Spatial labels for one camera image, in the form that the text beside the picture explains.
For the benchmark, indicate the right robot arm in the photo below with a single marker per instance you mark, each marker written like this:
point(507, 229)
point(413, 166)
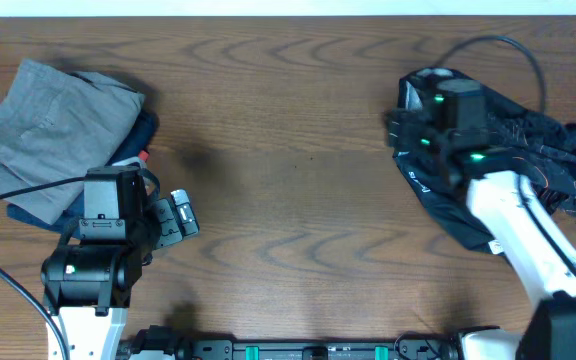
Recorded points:
point(477, 180)

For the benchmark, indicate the folded dark blue garment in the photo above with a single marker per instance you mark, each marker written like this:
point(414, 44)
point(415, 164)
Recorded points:
point(135, 143)

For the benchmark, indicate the folded red garment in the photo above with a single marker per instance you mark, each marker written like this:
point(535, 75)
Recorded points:
point(143, 155)

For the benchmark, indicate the folded grey shorts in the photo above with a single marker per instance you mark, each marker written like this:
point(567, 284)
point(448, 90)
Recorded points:
point(55, 126)

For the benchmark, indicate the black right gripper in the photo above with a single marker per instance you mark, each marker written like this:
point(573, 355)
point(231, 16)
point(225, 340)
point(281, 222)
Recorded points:
point(403, 128)

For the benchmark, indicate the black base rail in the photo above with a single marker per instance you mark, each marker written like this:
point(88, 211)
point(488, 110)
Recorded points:
point(298, 350)

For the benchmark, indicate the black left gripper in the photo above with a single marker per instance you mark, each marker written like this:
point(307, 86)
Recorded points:
point(174, 231)

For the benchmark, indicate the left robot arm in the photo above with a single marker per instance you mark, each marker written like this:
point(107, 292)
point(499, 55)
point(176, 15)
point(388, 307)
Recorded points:
point(89, 277)

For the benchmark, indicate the black patterned sports jersey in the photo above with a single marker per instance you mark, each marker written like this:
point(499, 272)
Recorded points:
point(549, 146)

